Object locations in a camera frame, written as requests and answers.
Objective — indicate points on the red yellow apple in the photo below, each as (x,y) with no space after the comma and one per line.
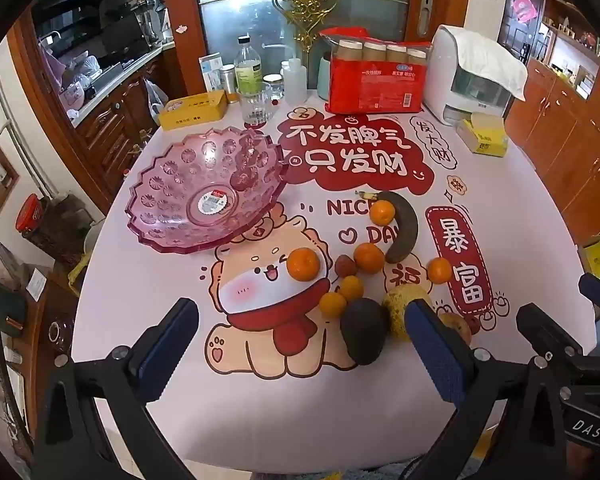
(455,327)

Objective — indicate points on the dark avocado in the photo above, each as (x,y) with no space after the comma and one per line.
(364,330)

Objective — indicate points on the pink plastic bowl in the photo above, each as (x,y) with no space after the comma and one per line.
(180,195)

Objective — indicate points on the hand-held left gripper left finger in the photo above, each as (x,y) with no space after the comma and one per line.
(167,340)

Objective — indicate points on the red paper decoration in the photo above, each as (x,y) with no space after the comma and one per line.
(522,7)

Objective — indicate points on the wooden kitchen cabinet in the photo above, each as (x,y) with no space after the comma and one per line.
(110,130)

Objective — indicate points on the small glass jar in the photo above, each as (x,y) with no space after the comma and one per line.
(273,87)

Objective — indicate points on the wooden sideboard cabinet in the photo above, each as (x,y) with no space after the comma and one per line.
(565,135)

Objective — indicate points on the yellow tissue box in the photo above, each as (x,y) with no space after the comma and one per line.
(485,140)

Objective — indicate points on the small metal can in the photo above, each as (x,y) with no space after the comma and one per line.
(227,82)

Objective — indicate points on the white cloth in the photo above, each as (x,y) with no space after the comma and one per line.
(495,60)

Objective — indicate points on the blue white carton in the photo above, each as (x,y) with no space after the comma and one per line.
(210,72)

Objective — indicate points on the pink plastic bag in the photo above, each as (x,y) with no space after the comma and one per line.
(70,75)

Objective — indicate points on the white plastic bag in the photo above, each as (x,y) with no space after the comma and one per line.
(155,97)

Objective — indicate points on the white countertop appliance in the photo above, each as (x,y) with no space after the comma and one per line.
(442,75)

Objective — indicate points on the wrinkled red pomegranate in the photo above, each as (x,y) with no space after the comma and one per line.
(345,265)

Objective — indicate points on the white pot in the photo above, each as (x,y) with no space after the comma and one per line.
(95,237)

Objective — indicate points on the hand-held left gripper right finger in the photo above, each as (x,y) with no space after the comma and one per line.
(432,355)

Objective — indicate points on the white plastic squeeze bottle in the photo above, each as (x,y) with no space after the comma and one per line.
(294,82)

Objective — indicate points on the printed cartoon tablecloth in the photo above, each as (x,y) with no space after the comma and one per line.
(505,200)

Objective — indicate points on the clear glass tumbler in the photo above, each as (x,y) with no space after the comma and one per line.
(254,110)

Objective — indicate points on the brown ceramic jar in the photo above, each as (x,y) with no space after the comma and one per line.
(60,335)

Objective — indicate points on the black range hood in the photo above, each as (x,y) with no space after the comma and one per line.
(80,15)

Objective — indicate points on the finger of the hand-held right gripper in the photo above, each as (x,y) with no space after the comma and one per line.
(545,330)
(595,285)

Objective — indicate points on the teal canister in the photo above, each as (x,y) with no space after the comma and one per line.
(323,80)

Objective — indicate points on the clear bottle green label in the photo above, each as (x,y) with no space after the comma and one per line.
(249,75)

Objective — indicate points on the orange tangerine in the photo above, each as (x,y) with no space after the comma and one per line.
(439,270)
(381,211)
(332,305)
(304,265)
(351,287)
(369,257)

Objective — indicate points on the pale yellow melon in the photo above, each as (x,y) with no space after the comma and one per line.
(395,315)

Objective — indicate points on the dark brown banana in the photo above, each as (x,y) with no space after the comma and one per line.
(405,230)

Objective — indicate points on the glass jar red lid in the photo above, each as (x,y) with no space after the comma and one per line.
(30,212)

